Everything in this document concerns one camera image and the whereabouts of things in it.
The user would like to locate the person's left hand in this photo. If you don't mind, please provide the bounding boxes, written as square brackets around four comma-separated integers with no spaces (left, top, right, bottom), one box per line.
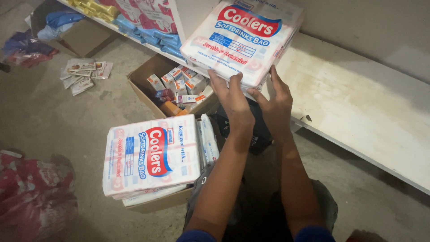
[207,69,255,135]

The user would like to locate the person's right hand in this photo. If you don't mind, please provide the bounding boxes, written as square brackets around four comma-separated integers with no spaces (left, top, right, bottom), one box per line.
[247,65,294,138]

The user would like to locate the white printed plastic bag pack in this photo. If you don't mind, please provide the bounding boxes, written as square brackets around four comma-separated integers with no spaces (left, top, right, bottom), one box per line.
[102,114,202,199]
[179,0,305,92]
[196,114,220,169]
[112,183,189,207]

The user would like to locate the group of white orange boxes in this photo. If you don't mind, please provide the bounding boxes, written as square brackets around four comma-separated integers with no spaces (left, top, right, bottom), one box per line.
[146,65,215,105]

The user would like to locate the orange carton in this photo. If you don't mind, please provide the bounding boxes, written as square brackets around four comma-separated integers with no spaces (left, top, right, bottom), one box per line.
[159,100,189,117]

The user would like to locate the maroon packet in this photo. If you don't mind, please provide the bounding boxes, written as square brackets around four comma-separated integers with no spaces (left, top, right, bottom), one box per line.
[155,89,175,103]

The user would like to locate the open brown cardboard box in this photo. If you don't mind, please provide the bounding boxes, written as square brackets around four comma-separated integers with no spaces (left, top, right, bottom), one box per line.
[127,53,221,119]

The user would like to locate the stack of blue packets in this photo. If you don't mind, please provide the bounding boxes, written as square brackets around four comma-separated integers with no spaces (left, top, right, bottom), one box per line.
[112,14,185,60]

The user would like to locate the pink white printed pack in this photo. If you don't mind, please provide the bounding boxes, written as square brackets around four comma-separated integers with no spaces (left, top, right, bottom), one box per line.
[97,0,178,35]

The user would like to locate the long white shelf board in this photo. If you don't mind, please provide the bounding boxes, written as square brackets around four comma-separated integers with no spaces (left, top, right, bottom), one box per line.
[55,0,430,196]

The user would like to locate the person's grey shorts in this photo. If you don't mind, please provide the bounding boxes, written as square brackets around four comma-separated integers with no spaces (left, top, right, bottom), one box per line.
[183,164,339,242]

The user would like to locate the pile of printed sachets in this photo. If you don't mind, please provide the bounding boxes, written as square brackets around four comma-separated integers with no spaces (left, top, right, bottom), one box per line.
[60,58,114,97]

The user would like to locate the row of yellow packets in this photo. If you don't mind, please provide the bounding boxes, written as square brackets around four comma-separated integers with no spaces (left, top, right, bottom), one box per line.
[65,0,120,23]

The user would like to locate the cardboard box with blue bags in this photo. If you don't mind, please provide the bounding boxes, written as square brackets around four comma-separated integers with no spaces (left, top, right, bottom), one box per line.
[25,0,119,58]

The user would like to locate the person's blue left sleeve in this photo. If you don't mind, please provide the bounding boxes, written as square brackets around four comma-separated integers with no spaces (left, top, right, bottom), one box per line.
[176,229,217,242]

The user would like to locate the person's blue sleeve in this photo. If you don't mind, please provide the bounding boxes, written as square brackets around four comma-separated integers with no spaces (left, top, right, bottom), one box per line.
[294,225,336,242]
[176,229,217,242]

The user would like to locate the person's blue right sleeve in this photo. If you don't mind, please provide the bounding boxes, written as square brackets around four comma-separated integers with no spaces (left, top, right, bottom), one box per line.
[294,225,336,242]

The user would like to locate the heap of blue red bags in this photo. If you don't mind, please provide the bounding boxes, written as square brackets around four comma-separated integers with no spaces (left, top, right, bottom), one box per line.
[2,30,60,68]

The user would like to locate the red object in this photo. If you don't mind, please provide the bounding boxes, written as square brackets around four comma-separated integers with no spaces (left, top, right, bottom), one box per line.
[346,229,387,242]

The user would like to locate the red white plastic bag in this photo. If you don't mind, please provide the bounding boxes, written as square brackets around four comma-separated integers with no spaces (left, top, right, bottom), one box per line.
[0,149,79,242]

